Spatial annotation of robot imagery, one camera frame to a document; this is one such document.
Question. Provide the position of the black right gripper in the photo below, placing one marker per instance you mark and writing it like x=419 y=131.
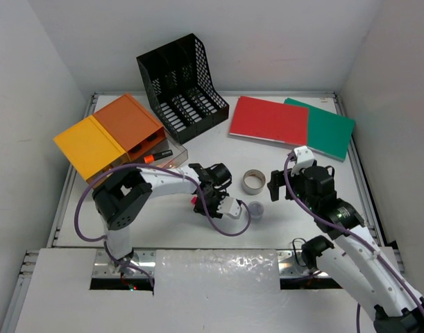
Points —
x=277 y=179

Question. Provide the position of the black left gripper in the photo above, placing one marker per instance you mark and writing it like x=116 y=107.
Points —
x=212 y=210

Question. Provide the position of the clear grey drawer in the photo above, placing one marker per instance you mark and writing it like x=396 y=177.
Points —
x=177 y=158

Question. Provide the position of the orange highlighter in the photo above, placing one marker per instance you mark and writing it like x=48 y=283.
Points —
x=157 y=156

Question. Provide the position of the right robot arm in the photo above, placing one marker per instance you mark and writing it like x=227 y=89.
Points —
x=347 y=252

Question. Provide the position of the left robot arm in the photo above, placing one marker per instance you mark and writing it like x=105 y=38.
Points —
x=120 y=198

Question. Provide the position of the white tape roll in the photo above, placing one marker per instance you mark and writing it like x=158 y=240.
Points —
x=253 y=182

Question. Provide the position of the small clear jar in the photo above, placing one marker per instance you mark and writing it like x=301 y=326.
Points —
x=256 y=210

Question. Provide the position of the red notebook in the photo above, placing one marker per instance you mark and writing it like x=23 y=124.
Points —
x=277 y=122

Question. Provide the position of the green notebook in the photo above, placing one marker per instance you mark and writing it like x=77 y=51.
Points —
x=328 y=133

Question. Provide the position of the orange yellow drawer organizer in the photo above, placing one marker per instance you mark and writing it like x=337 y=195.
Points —
x=118 y=133

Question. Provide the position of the black mesh file rack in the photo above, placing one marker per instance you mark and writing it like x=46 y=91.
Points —
x=179 y=88

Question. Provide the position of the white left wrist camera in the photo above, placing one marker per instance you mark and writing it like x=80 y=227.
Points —
x=231 y=207

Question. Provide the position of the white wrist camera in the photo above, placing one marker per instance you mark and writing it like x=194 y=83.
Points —
x=231 y=207
x=304 y=158

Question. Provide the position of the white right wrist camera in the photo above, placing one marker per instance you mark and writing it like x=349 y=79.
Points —
x=304 y=158

